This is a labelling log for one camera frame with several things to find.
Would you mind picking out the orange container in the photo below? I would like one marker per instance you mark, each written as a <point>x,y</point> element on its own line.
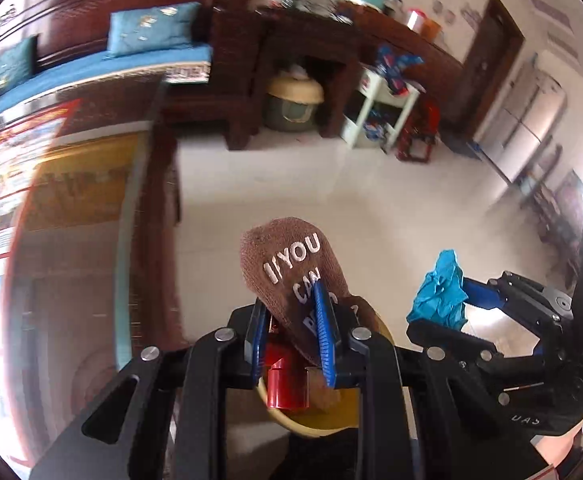
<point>421,22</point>

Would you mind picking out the red stool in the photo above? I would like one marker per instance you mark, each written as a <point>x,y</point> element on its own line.
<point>416,135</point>

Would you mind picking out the printed red table poster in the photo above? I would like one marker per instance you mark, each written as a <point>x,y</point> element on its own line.
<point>6,170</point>

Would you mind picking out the blue glove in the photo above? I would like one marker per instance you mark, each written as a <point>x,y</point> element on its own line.
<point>439,292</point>

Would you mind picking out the blue printed bag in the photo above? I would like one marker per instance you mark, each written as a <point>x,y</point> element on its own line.
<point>396,67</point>

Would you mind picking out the yellow bin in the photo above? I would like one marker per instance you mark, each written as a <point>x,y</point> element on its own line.
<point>321,421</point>

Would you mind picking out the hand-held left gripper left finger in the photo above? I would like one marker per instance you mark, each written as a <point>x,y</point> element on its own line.
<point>257,337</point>

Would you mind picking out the brown wooden door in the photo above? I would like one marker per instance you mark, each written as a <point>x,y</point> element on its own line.
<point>491,60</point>

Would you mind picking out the yellow green litter box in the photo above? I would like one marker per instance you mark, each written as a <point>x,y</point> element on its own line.
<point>294,102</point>

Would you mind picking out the person's right forearm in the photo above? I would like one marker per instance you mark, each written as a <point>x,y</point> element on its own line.
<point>559,447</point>

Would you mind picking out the brown sock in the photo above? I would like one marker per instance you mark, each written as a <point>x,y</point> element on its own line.
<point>281,270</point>

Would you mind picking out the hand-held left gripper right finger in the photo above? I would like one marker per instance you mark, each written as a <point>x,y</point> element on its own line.
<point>324,340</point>

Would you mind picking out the red plastic container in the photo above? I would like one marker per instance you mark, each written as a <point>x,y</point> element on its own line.
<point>284,380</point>

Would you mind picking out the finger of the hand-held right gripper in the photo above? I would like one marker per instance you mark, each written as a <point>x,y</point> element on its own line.
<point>471,345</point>
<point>521,295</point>

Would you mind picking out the white storage rack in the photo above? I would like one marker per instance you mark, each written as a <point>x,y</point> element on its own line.
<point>376,110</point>

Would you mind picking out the blue floral cushion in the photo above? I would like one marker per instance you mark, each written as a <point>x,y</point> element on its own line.
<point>151,30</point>
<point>8,70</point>

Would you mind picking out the dark wooden side table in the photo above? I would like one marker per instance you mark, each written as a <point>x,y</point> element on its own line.
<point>281,40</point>

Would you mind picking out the blue sofa seat pad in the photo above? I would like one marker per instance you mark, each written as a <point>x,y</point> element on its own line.
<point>96,67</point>

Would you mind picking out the silver refrigerator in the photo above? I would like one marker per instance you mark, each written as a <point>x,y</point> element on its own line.
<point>526,120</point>

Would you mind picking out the dark wooden cabinet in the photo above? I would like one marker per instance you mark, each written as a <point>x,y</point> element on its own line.
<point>421,60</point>

